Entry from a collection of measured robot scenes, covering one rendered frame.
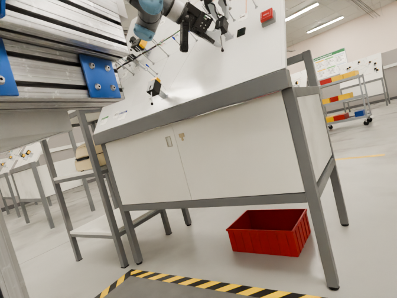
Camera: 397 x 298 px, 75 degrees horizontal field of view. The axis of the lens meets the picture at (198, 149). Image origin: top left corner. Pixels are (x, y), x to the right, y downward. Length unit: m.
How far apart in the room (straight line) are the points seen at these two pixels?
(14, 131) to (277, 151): 0.85
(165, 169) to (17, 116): 0.93
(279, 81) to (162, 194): 0.84
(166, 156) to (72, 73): 0.88
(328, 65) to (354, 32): 1.43
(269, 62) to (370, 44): 11.24
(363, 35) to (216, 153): 11.37
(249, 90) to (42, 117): 0.71
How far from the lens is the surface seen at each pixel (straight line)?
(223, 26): 1.22
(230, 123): 1.12
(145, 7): 0.90
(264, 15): 1.21
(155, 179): 1.45
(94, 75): 0.59
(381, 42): 12.19
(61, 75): 0.54
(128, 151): 1.55
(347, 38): 12.42
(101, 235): 1.93
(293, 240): 1.44
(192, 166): 1.27
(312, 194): 1.08
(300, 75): 8.53
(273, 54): 1.07
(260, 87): 1.02
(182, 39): 1.11
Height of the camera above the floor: 0.74
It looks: 4 degrees down
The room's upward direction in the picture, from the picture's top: 15 degrees counter-clockwise
